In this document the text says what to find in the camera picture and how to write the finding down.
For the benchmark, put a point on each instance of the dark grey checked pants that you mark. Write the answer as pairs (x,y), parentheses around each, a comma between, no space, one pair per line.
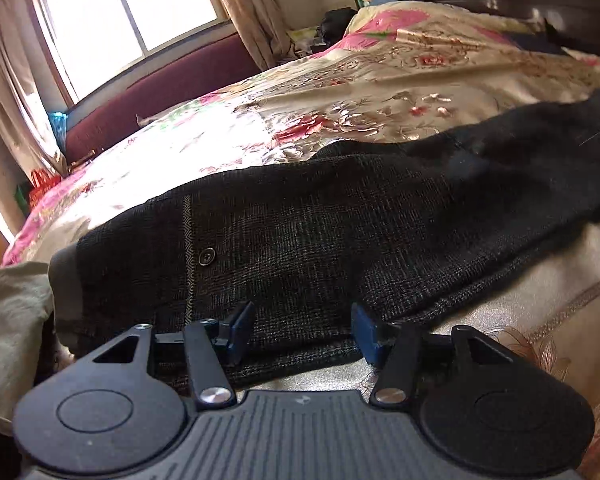
(290,240)

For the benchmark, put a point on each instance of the red basket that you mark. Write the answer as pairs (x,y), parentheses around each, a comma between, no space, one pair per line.
(44,185)

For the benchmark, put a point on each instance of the black bag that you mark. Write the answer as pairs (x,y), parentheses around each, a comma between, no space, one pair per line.
(337,24)

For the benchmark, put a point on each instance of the floral satin bed blanket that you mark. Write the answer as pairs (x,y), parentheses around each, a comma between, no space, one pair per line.
(370,95)

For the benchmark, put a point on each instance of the maroon upholstered sofa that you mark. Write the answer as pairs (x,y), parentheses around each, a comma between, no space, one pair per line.
(165,95)

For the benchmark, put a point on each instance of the floral pink pillow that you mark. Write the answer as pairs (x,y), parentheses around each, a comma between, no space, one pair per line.
(420,22)

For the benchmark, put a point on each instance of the beige patterned curtain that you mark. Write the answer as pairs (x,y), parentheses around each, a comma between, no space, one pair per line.
(15,85)
(250,10)

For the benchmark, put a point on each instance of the blue plastic bag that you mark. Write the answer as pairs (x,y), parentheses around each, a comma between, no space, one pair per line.
(58,127)

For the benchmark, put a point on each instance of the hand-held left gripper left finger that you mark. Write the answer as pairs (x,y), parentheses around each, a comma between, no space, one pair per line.
(240,332)

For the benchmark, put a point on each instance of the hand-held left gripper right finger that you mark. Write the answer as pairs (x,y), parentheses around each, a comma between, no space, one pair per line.
(367,332)

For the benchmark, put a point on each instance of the window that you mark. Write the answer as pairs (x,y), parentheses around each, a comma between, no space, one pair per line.
(125,15)

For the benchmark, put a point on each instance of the black flat case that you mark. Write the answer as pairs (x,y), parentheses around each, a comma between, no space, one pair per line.
(537,42)

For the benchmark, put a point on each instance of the olive green cloth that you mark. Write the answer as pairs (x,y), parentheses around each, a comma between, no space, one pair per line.
(10,330)

